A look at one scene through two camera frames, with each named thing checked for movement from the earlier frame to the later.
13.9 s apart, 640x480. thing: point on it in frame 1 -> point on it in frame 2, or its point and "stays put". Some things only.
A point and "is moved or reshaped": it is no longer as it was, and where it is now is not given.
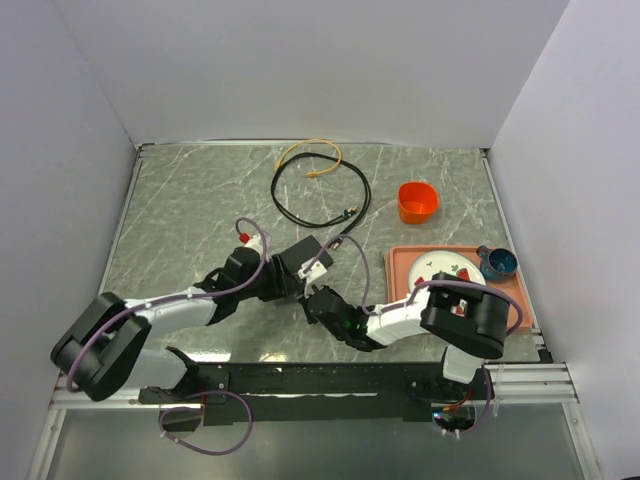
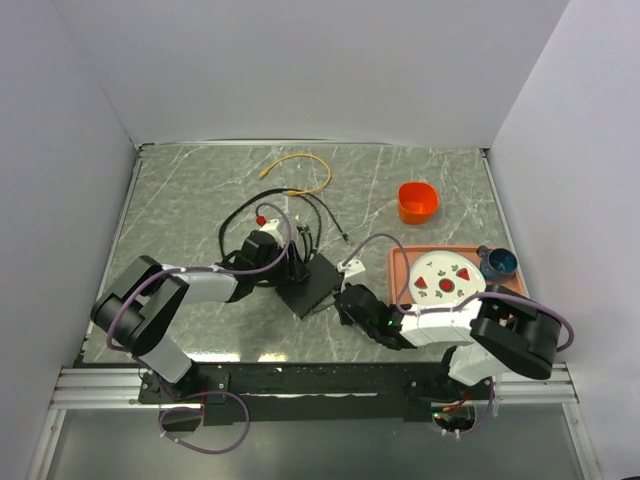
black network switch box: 309,249 is moved or reshaped
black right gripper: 311,317 -> 344,317
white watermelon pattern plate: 445,261 stays put
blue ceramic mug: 497,264 stays put
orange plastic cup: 417,202 stays put
